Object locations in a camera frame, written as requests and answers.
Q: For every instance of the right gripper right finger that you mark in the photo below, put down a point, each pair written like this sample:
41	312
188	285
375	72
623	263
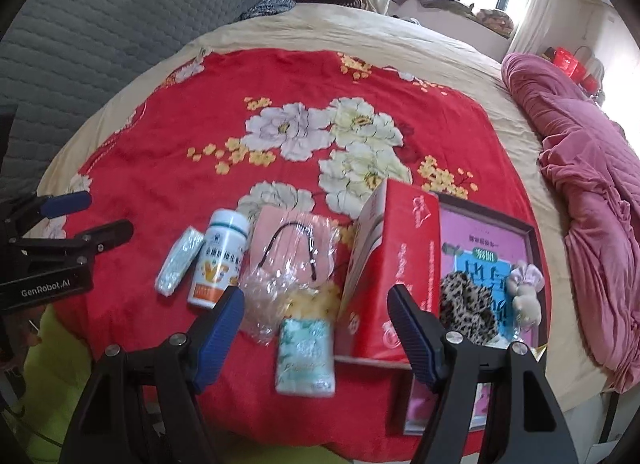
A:
524	422

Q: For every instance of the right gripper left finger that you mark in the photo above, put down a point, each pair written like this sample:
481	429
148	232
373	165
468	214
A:
140	406

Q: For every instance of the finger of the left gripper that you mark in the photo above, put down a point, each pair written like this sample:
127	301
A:
26	211
89	242

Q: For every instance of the leopard print scrunchie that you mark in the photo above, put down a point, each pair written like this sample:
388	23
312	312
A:
465	307

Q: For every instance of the pink bow plush toy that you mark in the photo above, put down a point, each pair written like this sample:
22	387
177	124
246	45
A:
523	284

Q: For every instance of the left hand red nails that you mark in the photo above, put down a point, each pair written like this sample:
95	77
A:
19	333

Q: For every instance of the beige bed sheet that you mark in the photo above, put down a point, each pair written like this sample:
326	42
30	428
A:
383	41

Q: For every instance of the small white tissue pack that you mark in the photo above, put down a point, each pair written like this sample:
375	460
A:
178	261

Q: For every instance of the white supplement bottle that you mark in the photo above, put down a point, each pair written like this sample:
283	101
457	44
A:
220	259

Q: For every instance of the green white tissue pack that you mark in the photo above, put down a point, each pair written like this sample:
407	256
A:
305	363

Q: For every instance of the pink lid tray box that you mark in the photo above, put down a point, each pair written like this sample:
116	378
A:
486	244

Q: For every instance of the pink item in plastic bag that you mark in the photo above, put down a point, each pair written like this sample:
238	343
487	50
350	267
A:
290	271

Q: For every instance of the grey quilted headboard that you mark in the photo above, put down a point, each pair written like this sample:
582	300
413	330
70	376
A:
63	60

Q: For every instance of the red cardboard box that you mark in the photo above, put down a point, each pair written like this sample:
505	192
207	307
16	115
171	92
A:
397	242

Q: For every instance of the pink crumpled quilt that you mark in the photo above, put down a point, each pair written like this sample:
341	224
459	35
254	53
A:
587	160

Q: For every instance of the blue patterned pillow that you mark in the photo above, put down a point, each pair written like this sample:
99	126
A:
268	8

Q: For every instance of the red bags on rack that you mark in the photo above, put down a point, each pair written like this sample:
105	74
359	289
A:
582	66

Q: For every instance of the clothes on window sill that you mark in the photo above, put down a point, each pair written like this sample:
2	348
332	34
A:
494	19

